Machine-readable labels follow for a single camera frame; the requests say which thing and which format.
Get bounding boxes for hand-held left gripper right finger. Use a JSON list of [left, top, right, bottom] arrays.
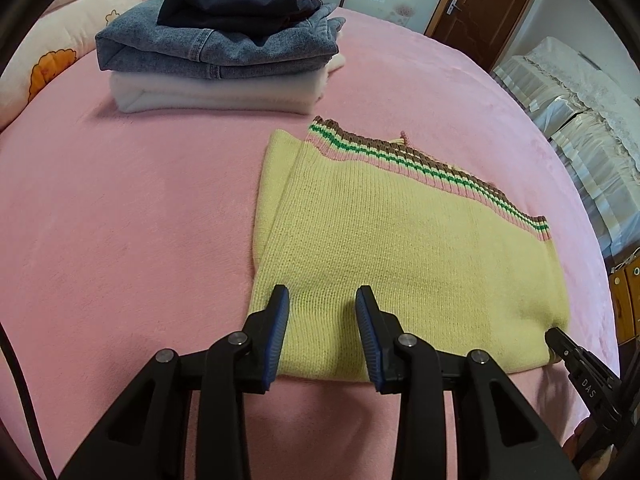
[[354, 285, 583, 480]]

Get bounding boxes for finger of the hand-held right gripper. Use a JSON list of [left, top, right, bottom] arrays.
[[545, 326, 626, 424]]

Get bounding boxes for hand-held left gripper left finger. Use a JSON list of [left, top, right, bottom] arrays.
[[59, 284, 291, 480]]

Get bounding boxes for yellow striped knit cardigan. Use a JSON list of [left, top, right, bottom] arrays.
[[248, 116, 572, 382]]

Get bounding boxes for person's right hand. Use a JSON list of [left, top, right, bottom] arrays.
[[562, 424, 617, 476]]

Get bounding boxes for wooden drawer cabinet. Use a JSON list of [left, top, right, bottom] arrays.
[[607, 249, 640, 346]]

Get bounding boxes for pink plush bed blanket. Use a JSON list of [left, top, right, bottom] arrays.
[[0, 0, 621, 480]]

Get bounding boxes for folded pale pink sweater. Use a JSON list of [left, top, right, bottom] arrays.
[[109, 52, 347, 115]]

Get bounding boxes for folded blue denim jeans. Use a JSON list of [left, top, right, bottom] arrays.
[[95, 0, 347, 81]]

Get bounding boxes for folded navy garment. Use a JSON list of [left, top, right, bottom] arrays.
[[156, 0, 323, 36]]

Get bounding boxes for brown wooden door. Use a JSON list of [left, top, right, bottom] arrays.
[[425, 0, 541, 69]]

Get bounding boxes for floral cream pillow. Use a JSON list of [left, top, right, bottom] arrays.
[[0, 0, 141, 131]]

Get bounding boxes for black cable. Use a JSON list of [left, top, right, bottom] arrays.
[[0, 322, 56, 480]]

